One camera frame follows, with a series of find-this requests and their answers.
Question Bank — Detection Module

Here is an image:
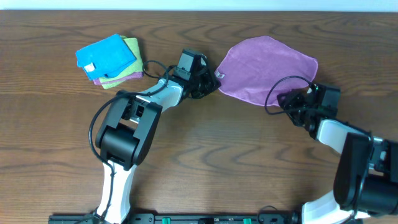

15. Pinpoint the purple microfiber cloth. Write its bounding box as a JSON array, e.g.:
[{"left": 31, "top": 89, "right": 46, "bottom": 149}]
[{"left": 215, "top": 36, "right": 318, "bottom": 106}]

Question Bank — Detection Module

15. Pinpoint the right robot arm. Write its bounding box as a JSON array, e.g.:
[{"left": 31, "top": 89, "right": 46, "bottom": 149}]
[{"left": 277, "top": 84, "right": 397, "bottom": 223}]

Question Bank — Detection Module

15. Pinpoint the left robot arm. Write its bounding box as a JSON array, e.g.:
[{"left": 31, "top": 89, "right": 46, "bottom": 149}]
[{"left": 89, "top": 67, "right": 221, "bottom": 223}]

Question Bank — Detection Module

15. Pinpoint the green folded cloth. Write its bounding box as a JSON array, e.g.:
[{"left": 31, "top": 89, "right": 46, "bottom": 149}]
[{"left": 99, "top": 35, "right": 143, "bottom": 90}]

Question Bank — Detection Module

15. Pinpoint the blue folded cloth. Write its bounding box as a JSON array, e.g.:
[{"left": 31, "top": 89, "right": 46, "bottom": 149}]
[{"left": 75, "top": 34, "right": 136, "bottom": 80}]

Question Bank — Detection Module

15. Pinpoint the pink folded cloth in stack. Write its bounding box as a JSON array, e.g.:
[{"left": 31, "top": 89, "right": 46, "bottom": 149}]
[{"left": 93, "top": 72, "right": 144, "bottom": 85}]

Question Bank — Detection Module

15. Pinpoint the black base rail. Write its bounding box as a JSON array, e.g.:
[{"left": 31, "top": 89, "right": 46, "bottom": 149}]
[{"left": 48, "top": 213, "right": 364, "bottom": 224}]

